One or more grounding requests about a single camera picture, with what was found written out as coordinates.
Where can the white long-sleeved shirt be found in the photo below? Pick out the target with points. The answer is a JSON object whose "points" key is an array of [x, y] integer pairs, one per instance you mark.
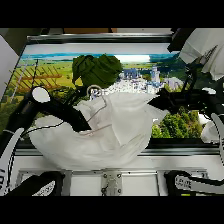
{"points": [[120, 133]]}

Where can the pale clothes hanger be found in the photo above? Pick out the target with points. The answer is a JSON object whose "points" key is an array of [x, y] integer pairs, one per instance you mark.
{"points": [[89, 90]]}

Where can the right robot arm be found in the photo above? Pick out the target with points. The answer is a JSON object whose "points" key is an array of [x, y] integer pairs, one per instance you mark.
{"points": [[190, 98]]}

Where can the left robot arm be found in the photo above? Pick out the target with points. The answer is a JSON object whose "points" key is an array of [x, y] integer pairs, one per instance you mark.
{"points": [[53, 108]]}

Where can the dark green garment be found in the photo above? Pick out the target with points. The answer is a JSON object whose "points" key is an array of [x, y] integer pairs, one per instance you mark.
{"points": [[98, 70]]}

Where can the white garment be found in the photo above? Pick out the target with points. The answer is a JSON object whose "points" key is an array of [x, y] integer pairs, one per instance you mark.
{"points": [[203, 41]]}

